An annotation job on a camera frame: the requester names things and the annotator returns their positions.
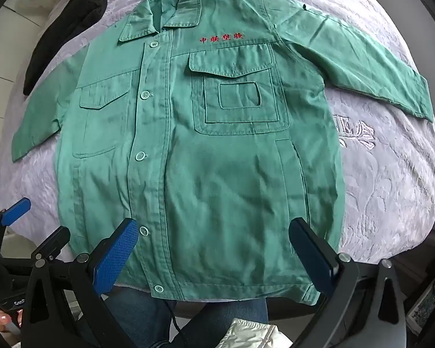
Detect person's legs in jeans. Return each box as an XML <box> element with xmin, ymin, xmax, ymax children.
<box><xmin>101</xmin><ymin>286</ymin><xmax>269</xmax><ymax>348</ymax></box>

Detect white puffy jacket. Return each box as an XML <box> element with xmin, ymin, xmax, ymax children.
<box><xmin>215</xmin><ymin>317</ymin><xmax>304</xmax><ymax>348</ymax></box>

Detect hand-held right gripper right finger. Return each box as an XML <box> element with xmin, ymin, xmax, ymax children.
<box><xmin>289</xmin><ymin>217</ymin><xmax>407</xmax><ymax>348</ymax></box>

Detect black garment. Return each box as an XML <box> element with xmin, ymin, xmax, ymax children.
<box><xmin>23</xmin><ymin>0</ymin><xmax>109</xmax><ymax>95</ymax></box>

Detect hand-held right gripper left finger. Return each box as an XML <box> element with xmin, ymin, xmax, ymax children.
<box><xmin>22</xmin><ymin>218</ymin><xmax>139</xmax><ymax>348</ymax></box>

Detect printed book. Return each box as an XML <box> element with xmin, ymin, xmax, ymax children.
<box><xmin>406</xmin><ymin>277</ymin><xmax>435</xmax><ymax>335</ymax></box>

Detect green work jacket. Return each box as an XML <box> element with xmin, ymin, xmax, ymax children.
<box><xmin>10</xmin><ymin>0</ymin><xmax>435</xmax><ymax>307</ymax></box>

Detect black cable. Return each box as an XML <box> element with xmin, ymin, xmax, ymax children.
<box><xmin>164</xmin><ymin>296</ymin><xmax>185</xmax><ymax>336</ymax></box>

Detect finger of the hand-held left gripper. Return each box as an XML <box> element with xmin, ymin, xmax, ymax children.
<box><xmin>0</xmin><ymin>197</ymin><xmax>32</xmax><ymax>249</ymax></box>
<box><xmin>31</xmin><ymin>226</ymin><xmax>72</xmax><ymax>262</ymax></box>

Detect person's left hand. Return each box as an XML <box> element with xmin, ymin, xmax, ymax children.
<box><xmin>0</xmin><ymin>312</ymin><xmax>23</xmax><ymax>336</ymax></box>

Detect lilac embossed blanket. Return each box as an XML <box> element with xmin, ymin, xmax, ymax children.
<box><xmin>0</xmin><ymin>0</ymin><xmax>435</xmax><ymax>300</ymax></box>

